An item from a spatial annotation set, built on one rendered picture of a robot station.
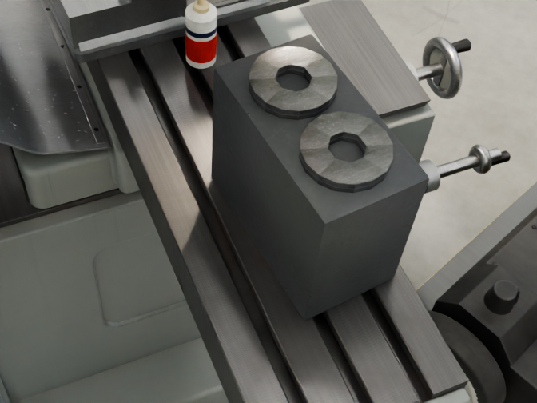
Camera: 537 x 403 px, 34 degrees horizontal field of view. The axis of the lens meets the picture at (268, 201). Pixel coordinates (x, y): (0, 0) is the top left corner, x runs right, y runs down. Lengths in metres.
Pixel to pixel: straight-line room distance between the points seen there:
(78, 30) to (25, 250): 0.35
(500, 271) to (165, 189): 0.62
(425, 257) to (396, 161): 1.32
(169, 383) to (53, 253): 0.48
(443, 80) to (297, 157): 0.85
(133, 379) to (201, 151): 0.75
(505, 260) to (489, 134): 1.02
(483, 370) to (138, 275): 0.58
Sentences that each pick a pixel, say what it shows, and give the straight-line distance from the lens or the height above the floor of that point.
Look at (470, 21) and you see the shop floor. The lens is 2.76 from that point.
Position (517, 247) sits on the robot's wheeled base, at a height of 0.59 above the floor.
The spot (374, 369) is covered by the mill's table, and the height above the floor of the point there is 0.93.
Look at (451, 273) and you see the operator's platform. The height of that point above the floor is 0.40.
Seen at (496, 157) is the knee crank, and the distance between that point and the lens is 1.69.
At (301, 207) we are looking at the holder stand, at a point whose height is 1.10.
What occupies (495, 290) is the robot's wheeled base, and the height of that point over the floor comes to 0.65.
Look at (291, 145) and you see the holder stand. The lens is 0.83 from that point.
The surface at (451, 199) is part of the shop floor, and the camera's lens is 2.27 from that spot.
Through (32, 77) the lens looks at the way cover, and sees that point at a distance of 1.25.
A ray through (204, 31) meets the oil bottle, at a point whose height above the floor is 1.00.
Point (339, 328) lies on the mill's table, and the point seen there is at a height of 0.93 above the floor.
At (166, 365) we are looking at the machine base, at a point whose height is 0.20.
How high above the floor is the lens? 1.76
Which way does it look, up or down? 54 degrees down
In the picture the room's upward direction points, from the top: 7 degrees clockwise
